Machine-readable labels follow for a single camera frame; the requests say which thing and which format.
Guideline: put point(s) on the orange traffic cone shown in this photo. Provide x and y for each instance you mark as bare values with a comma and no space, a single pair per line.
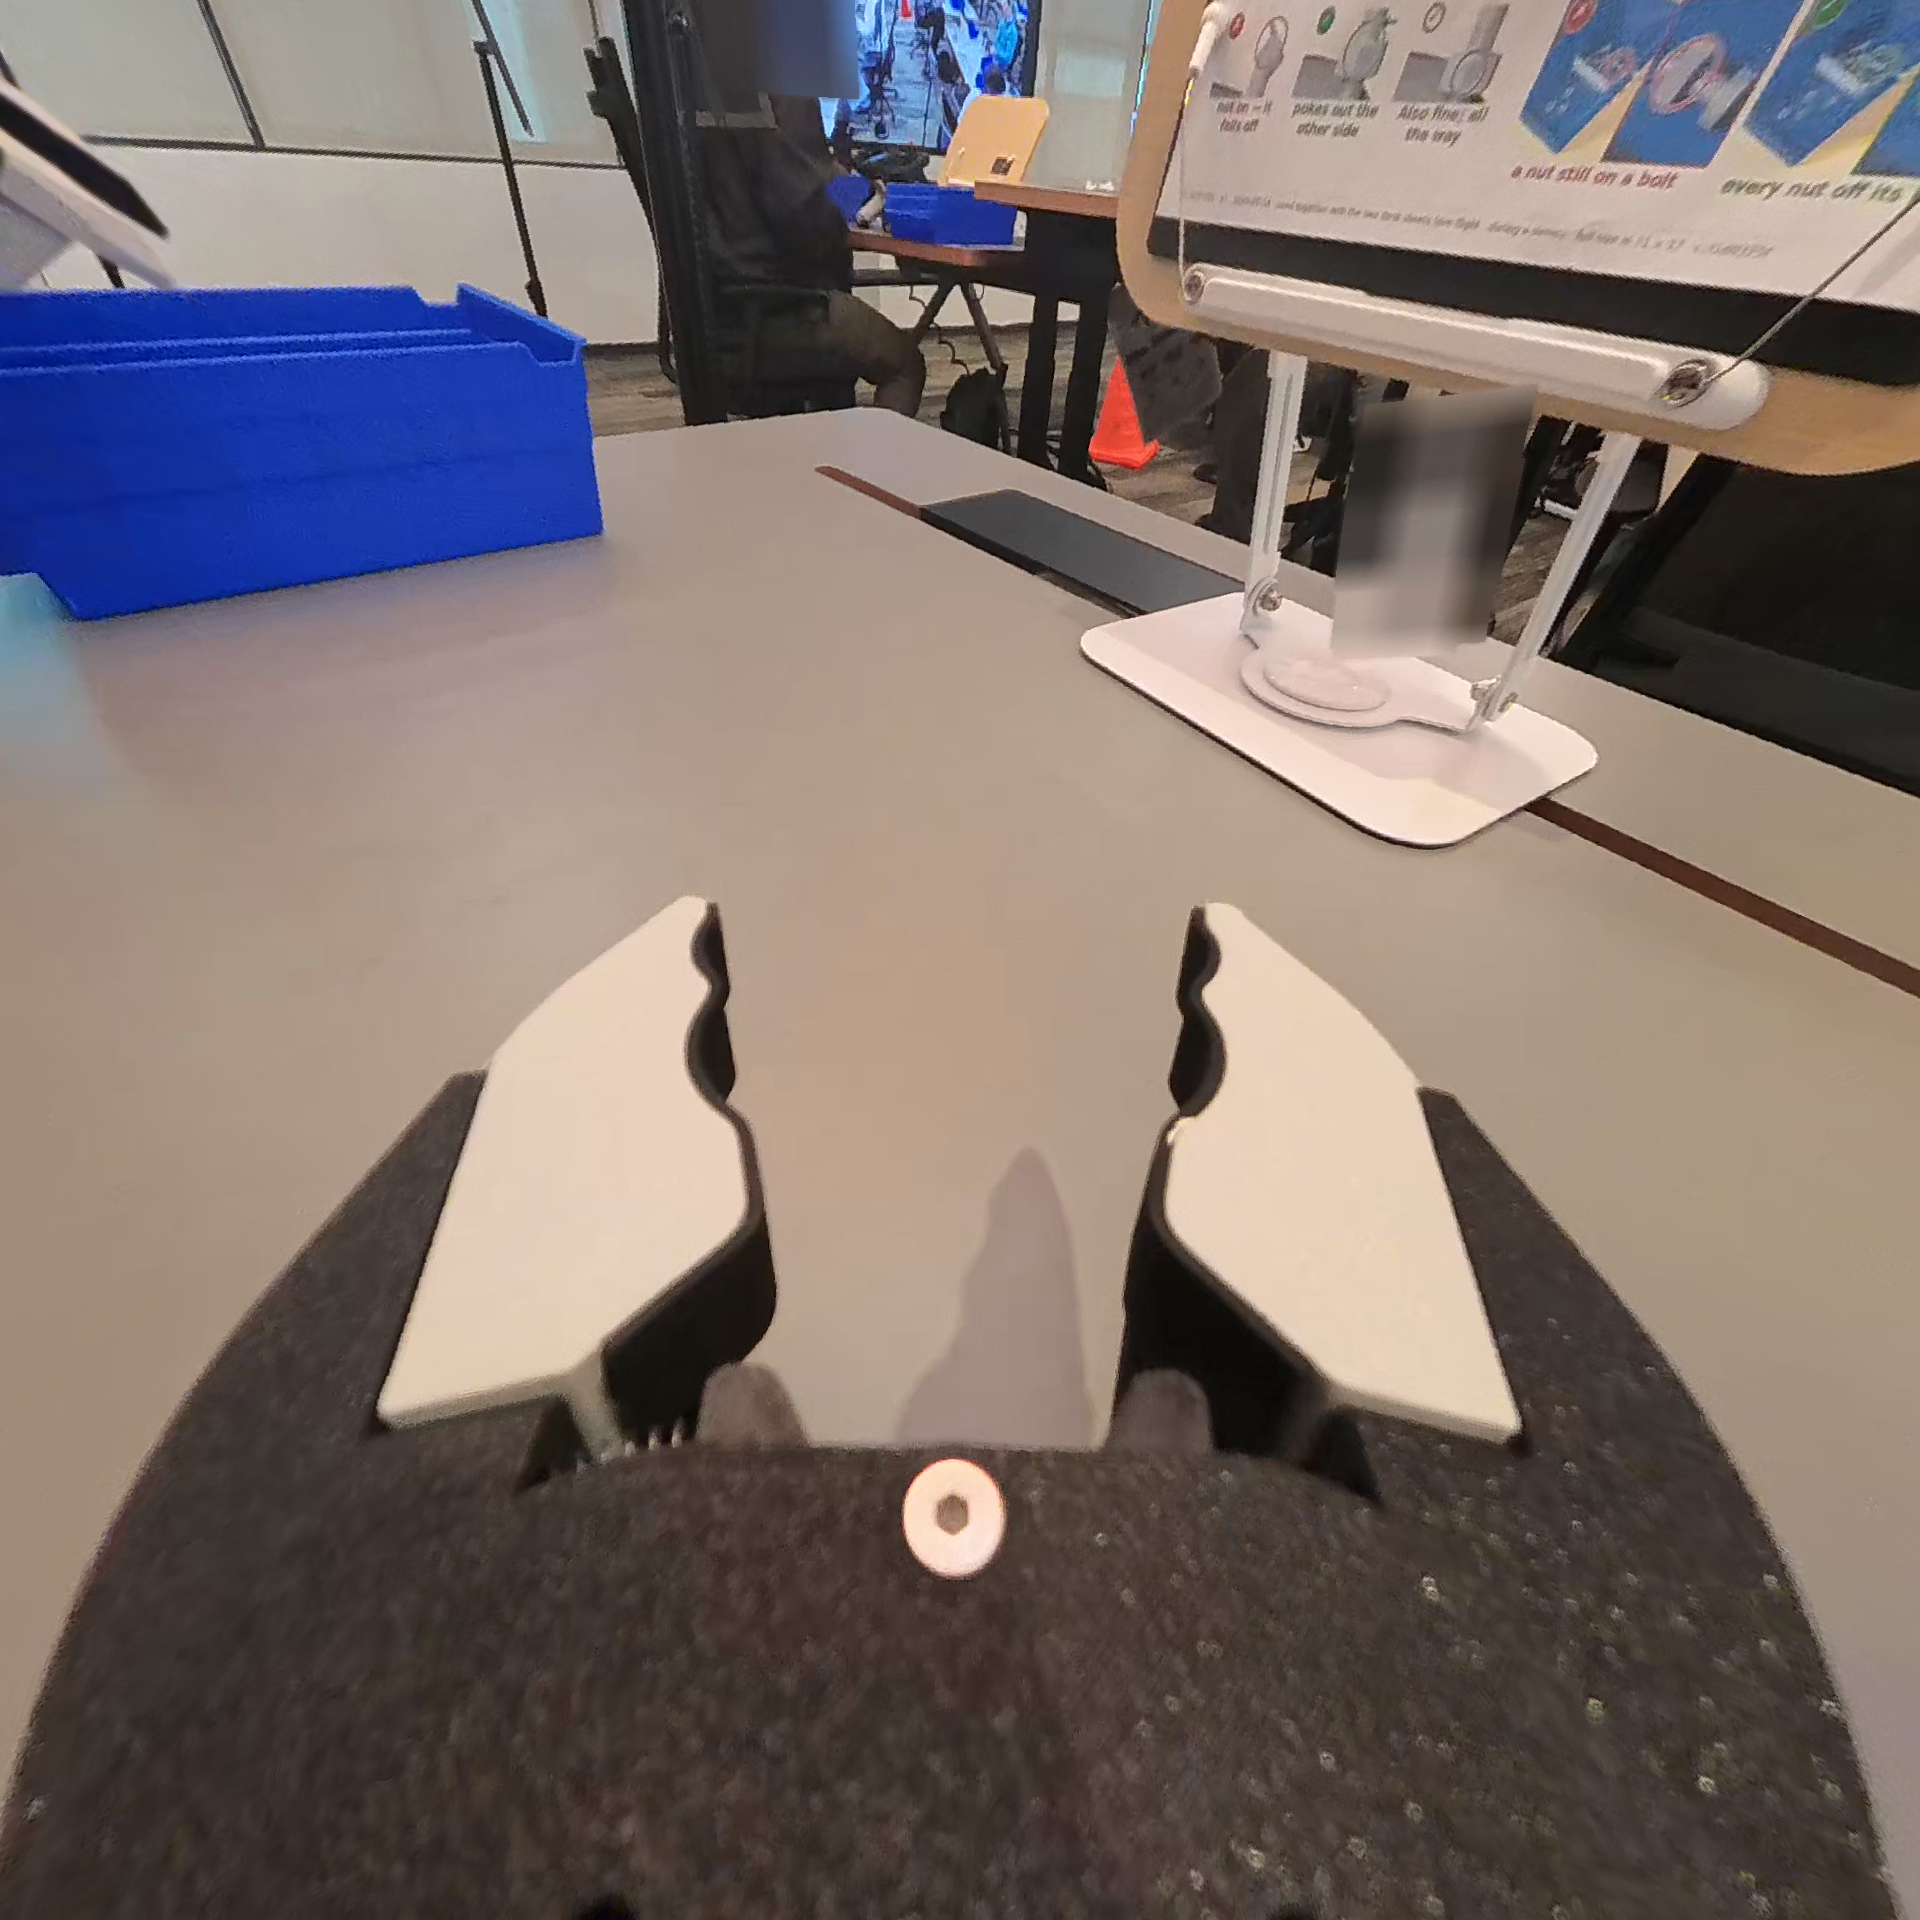
1126,437

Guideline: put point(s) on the white and black flat device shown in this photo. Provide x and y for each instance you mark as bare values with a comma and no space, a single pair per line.
76,195

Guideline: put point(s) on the wooden instruction board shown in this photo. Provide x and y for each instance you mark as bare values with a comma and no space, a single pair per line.
1144,225

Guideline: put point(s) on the blue plastic parts bin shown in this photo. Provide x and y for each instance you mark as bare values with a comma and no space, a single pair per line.
299,450

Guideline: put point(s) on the black office chair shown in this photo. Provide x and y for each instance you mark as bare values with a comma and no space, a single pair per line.
706,270

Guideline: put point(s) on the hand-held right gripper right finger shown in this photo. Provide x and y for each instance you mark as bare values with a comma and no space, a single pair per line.
1320,1201

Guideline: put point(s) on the large wall display screen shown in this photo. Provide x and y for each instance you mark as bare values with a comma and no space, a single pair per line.
960,60

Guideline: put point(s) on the small wooden tablet board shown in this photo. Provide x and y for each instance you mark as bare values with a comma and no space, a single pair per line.
998,143

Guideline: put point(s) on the white tablet stand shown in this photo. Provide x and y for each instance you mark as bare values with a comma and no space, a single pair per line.
1201,661

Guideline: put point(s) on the black metal post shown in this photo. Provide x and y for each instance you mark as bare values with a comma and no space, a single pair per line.
660,150

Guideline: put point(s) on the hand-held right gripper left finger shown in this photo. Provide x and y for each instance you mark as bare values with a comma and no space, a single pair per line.
586,1201

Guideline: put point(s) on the black microphone stand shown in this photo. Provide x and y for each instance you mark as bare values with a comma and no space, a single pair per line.
511,179

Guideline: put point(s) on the black rectangular table panel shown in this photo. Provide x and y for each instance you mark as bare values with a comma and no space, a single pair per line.
1079,548

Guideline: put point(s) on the dark backpack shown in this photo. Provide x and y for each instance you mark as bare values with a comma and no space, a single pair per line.
975,414

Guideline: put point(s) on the wooden desk with black legs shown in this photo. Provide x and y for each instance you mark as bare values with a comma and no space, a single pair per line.
1051,202

